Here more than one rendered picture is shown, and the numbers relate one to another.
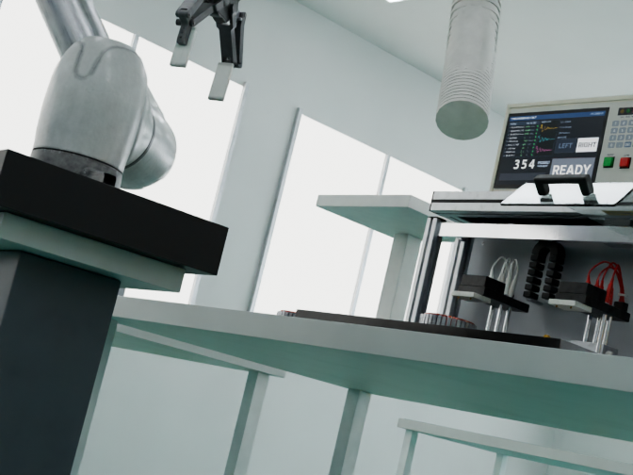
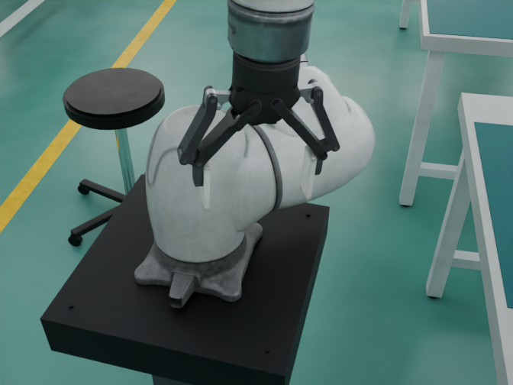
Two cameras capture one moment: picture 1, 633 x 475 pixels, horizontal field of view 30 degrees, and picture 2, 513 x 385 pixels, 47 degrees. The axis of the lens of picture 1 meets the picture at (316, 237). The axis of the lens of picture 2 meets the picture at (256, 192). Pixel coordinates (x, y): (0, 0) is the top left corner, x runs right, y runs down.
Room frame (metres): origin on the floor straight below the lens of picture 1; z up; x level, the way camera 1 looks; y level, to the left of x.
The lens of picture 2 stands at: (1.55, -0.21, 1.56)
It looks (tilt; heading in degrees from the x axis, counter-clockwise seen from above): 39 degrees down; 51
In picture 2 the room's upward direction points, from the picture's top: straight up
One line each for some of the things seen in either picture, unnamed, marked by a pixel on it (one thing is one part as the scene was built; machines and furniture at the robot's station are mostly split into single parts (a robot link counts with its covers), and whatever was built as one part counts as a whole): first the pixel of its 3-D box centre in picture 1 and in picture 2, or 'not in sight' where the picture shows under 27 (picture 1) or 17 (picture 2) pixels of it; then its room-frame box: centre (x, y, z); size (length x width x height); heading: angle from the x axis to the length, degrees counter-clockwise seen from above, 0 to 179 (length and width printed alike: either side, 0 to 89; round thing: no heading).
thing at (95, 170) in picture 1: (78, 179); (197, 250); (1.92, 0.40, 0.85); 0.22 x 0.18 x 0.06; 37
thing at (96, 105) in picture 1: (96, 104); (202, 176); (1.95, 0.41, 0.99); 0.18 x 0.16 x 0.22; 168
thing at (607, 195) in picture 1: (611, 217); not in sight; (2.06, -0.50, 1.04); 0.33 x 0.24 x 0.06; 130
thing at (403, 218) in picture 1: (387, 291); not in sight; (3.28, -0.23, 0.98); 0.37 x 0.35 x 0.46; 40
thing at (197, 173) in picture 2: (183, 26); (190, 167); (1.85, 0.29, 1.13); 0.03 x 0.01 x 0.05; 154
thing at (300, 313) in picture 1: (495, 356); not in sight; (2.22, -0.38, 0.76); 0.64 x 0.47 x 0.02; 40
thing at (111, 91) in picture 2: not in sight; (127, 153); (2.31, 1.48, 0.28); 0.54 x 0.49 x 0.56; 130
